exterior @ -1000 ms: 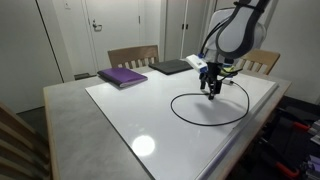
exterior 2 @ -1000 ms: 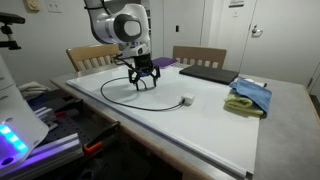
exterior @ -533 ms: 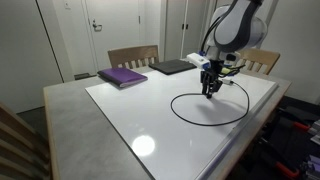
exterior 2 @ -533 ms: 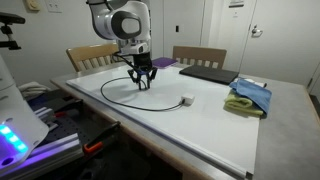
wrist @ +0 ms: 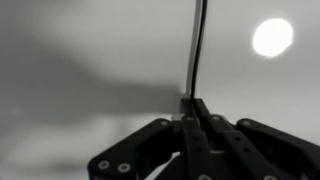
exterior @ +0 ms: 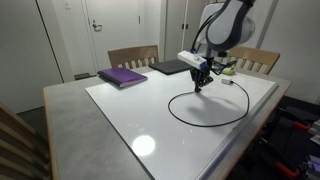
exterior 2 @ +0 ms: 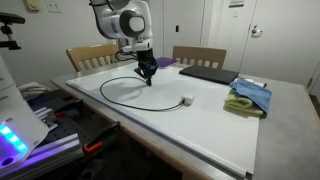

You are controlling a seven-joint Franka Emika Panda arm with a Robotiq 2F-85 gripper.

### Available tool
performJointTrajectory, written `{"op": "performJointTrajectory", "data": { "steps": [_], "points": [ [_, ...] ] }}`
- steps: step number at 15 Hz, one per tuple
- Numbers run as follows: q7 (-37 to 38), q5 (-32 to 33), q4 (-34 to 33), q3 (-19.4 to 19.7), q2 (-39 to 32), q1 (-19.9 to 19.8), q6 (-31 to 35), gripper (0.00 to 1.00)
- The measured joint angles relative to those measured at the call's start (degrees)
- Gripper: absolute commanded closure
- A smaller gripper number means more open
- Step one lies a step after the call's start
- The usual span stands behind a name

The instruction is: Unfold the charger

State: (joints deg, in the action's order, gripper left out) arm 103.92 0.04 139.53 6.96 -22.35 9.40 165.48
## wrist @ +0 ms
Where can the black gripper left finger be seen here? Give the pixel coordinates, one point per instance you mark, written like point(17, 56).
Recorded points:
point(193, 143)

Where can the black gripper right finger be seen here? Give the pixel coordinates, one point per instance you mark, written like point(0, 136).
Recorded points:
point(240, 150)

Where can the white whiteboard sheet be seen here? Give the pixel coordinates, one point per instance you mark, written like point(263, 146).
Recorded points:
point(66, 33)

